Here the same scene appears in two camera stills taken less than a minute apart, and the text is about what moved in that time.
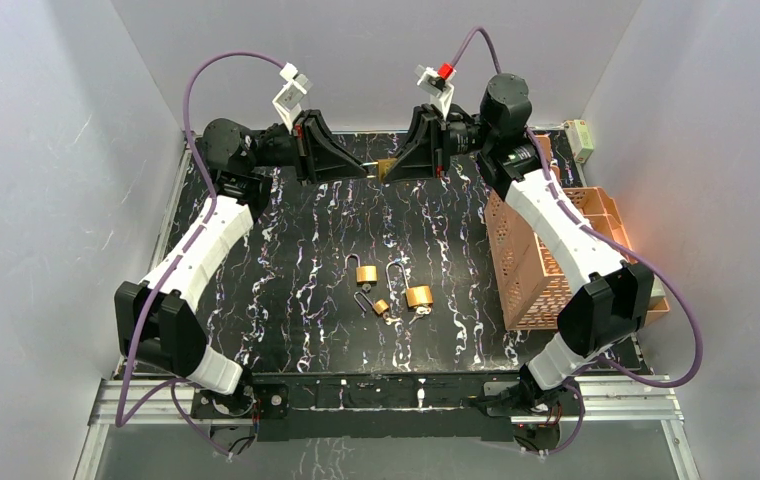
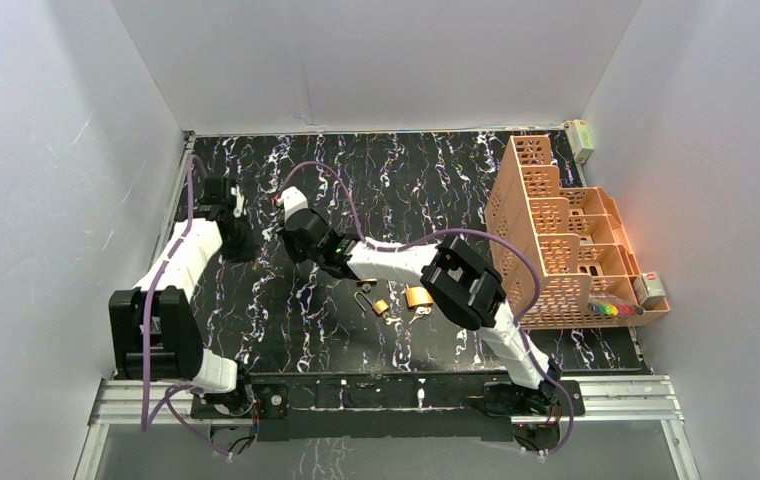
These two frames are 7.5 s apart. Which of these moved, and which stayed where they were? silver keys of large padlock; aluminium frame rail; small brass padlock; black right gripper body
Moved: black right gripper body
Stayed: small brass padlock; aluminium frame rail; silver keys of large padlock
